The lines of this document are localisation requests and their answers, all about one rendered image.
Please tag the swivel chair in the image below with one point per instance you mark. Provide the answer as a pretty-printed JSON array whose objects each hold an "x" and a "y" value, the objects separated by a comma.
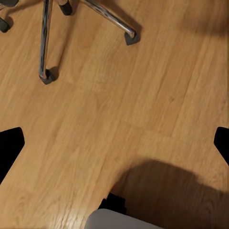
[{"x": 45, "y": 74}]

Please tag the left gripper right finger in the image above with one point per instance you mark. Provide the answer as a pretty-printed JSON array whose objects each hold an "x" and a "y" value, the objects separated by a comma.
[{"x": 221, "y": 142}]

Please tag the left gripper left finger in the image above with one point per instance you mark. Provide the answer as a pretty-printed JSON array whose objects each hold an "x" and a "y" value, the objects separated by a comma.
[{"x": 11, "y": 143}]

